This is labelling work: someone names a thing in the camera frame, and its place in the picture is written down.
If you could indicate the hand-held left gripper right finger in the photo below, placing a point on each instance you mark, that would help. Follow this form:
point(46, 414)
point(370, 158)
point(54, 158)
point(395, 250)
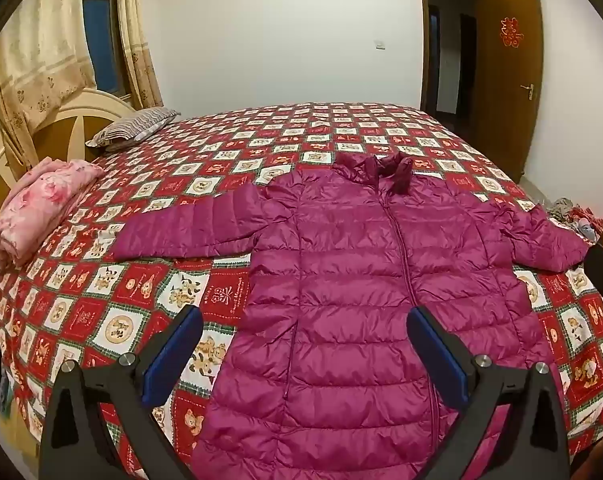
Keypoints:
point(439, 355)

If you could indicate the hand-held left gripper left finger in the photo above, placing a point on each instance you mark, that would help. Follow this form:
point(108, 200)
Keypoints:
point(174, 360)

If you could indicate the magenta puffer jacket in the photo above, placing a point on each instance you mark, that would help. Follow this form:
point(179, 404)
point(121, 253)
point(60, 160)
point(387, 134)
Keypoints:
point(341, 280)

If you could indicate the pile of clothes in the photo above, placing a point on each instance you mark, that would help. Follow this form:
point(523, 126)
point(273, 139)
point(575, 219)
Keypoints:
point(576, 217)

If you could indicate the red checked bedspread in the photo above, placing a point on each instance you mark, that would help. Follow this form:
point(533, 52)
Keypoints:
point(146, 285)

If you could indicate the brown wooden door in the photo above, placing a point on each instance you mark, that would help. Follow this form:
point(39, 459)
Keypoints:
point(501, 110)

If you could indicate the pink folded blanket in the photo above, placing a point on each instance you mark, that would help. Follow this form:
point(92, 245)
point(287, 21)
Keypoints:
point(36, 200)

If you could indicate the striped pillow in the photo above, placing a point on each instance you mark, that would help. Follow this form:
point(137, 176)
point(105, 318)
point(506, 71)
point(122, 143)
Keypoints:
point(131, 127)

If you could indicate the red paper door decoration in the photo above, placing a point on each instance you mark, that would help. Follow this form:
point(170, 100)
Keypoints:
point(512, 32)

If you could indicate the cream wooden headboard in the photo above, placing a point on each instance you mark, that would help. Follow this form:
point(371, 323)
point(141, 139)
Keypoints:
point(66, 120)

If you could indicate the window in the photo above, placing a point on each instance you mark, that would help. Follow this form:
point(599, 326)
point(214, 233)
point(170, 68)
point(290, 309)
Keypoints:
point(99, 45)

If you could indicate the beige patterned curtain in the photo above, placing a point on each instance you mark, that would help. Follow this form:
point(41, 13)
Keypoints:
point(41, 35)
point(134, 35)

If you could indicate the dark wooden door frame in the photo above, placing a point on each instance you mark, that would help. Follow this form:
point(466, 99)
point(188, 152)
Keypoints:
point(424, 35)

